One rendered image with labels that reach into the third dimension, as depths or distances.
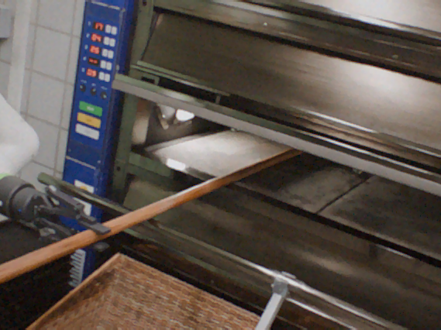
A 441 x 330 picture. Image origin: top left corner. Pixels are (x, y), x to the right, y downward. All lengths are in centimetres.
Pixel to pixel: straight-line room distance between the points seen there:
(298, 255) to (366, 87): 51
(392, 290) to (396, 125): 44
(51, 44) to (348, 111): 101
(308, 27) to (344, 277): 68
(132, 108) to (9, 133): 52
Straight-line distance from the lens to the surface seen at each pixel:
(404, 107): 163
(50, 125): 220
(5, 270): 120
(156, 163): 195
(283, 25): 172
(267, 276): 141
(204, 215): 192
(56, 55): 216
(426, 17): 160
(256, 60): 176
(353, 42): 165
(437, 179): 149
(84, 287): 197
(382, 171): 150
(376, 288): 177
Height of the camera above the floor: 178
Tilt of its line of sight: 17 degrees down
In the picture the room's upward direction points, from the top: 12 degrees clockwise
